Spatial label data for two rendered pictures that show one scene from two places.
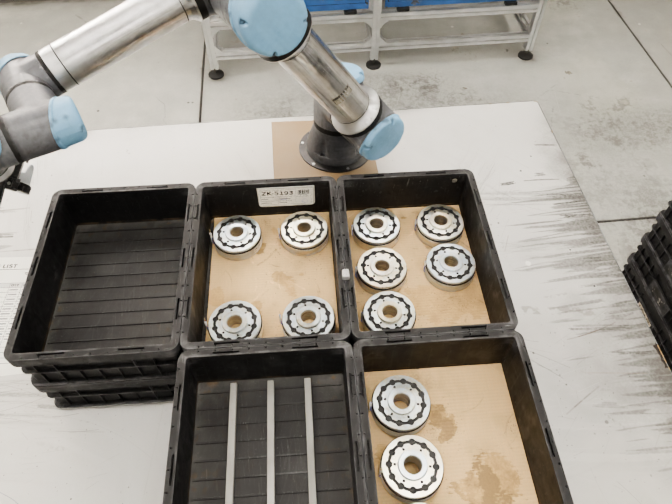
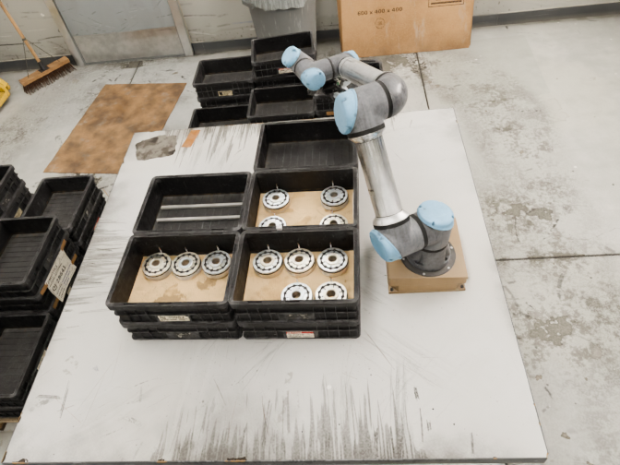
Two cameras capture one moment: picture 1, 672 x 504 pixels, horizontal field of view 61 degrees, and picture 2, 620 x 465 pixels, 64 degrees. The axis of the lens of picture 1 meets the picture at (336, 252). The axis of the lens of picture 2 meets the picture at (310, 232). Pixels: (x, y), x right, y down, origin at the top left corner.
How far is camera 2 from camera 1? 153 cm
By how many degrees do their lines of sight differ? 60
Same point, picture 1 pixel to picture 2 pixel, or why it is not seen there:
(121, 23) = (358, 71)
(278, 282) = (304, 219)
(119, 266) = (324, 158)
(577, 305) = (287, 411)
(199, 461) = (217, 196)
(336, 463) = not seen: hidden behind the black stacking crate
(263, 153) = not seen: hidden behind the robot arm
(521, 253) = (339, 384)
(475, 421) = (202, 298)
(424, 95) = not seen: outside the picture
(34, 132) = (299, 70)
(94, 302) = (304, 153)
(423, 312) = (270, 283)
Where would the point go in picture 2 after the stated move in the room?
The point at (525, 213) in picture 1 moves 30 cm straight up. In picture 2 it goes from (380, 399) to (379, 351)
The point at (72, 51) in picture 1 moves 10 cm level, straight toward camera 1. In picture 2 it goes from (346, 65) to (318, 74)
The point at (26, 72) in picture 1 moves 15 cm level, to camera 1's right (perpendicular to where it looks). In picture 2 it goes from (337, 58) to (333, 82)
